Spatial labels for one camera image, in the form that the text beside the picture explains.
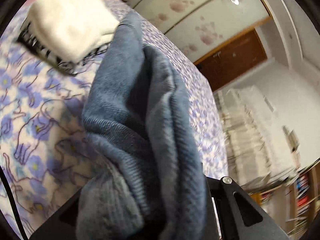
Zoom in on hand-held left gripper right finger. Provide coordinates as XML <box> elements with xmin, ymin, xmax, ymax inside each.
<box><xmin>205</xmin><ymin>176</ymin><xmax>292</xmax><ymax>240</ymax></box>

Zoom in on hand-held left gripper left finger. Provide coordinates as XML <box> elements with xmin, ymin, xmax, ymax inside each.
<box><xmin>30</xmin><ymin>187</ymin><xmax>83</xmax><ymax>240</ymax></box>

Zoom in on blue denim jacket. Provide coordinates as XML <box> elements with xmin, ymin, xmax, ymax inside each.
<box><xmin>75</xmin><ymin>11</ymin><xmax>220</xmax><ymax>240</ymax></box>

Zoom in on lace-covered furniture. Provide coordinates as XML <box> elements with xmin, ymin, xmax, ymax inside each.
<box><xmin>214</xmin><ymin>85</ymin><xmax>297</xmax><ymax>188</ymax></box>

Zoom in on wooden bookshelf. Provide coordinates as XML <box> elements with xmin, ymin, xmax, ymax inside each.
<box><xmin>247</xmin><ymin>157</ymin><xmax>320</xmax><ymax>240</ymax></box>

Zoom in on purple floral blanket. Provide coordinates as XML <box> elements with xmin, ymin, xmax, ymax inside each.
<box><xmin>0</xmin><ymin>0</ymin><xmax>229</xmax><ymax>240</ymax></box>

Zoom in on brown wooden door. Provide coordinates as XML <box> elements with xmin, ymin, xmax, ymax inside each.
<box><xmin>194</xmin><ymin>29</ymin><xmax>269</xmax><ymax>92</ymax></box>

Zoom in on floral sliding wardrobe doors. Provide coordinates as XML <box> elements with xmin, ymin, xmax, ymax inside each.
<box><xmin>110</xmin><ymin>0</ymin><xmax>273</xmax><ymax>65</ymax></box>

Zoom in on black and white printed garment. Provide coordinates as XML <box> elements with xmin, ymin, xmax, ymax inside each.
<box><xmin>16</xmin><ymin>17</ymin><xmax>113</xmax><ymax>77</ymax></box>

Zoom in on folded white fleece garment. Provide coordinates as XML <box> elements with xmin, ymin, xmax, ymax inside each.
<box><xmin>27</xmin><ymin>0</ymin><xmax>120</xmax><ymax>63</ymax></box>

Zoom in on black cable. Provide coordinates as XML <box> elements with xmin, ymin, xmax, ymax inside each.
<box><xmin>0</xmin><ymin>154</ymin><xmax>29</xmax><ymax>240</ymax></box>

